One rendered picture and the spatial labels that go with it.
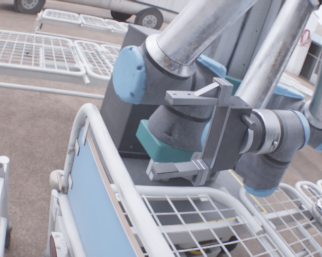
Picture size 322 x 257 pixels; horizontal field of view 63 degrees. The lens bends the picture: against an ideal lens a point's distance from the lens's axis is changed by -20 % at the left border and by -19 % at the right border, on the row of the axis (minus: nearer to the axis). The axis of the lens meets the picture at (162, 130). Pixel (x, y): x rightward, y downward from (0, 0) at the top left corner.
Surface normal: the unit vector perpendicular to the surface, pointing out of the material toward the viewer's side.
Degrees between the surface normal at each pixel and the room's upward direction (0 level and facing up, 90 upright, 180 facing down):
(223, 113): 100
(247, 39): 90
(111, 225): 90
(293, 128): 55
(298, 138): 85
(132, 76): 94
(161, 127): 70
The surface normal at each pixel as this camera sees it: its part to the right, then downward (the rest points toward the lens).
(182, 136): 0.12, 0.10
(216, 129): -0.91, 0.04
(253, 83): -0.47, -0.17
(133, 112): 0.40, 0.50
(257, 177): -0.68, 0.26
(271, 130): 0.41, -0.09
